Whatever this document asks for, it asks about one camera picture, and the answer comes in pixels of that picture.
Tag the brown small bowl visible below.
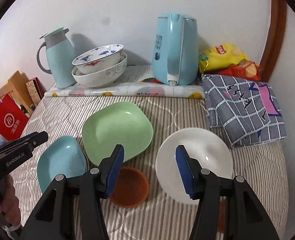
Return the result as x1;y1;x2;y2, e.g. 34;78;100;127
217;199;226;233
110;167;150;209

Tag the blue square plate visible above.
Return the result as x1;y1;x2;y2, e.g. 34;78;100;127
37;135;88;193

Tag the white floral bowl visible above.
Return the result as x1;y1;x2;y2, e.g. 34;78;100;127
155;127;234;205

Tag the green square plate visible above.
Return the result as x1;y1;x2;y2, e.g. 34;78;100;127
82;101;153;165

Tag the person's left hand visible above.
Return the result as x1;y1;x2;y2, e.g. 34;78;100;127
0;175;21;226

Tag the red paper bag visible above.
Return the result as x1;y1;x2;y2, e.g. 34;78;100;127
0;94;29;141

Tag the patterned notebook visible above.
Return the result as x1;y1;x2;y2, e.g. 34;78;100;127
26;77;45;106

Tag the striped quilted table cover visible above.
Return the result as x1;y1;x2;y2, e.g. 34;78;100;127
24;96;289;239

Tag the brown cardboard box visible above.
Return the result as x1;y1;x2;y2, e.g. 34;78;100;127
0;70;35;114

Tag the large white ceramic bowl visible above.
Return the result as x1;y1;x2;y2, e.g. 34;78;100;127
72;53;128;88

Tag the light blue thermos jug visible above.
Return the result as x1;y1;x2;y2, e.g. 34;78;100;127
36;27;76;89

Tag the blue patterned ceramic bowl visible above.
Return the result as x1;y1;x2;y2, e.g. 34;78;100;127
72;44;124;74

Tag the grey checkered folded cloth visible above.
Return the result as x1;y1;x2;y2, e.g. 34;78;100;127
202;74;287;148

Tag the fruit print plastic sheet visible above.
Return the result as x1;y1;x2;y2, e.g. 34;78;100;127
45;65;205;99

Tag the red chips bag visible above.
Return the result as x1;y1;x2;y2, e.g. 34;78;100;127
218;61;262;81

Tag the light blue electric kettle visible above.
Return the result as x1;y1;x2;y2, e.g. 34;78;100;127
152;14;199;86

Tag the yellow chips bag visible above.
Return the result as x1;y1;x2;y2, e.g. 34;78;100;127
199;43;249;74

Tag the brown wooden door frame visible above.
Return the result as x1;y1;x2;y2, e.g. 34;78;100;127
260;0;287;82

